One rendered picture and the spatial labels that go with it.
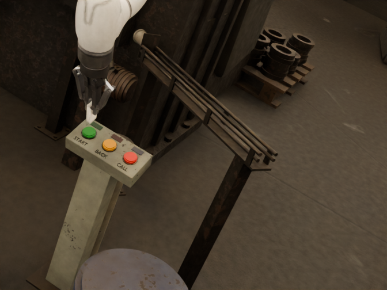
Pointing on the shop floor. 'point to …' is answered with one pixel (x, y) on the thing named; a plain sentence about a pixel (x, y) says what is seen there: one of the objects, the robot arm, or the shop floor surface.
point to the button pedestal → (88, 203)
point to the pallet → (277, 65)
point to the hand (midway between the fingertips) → (91, 111)
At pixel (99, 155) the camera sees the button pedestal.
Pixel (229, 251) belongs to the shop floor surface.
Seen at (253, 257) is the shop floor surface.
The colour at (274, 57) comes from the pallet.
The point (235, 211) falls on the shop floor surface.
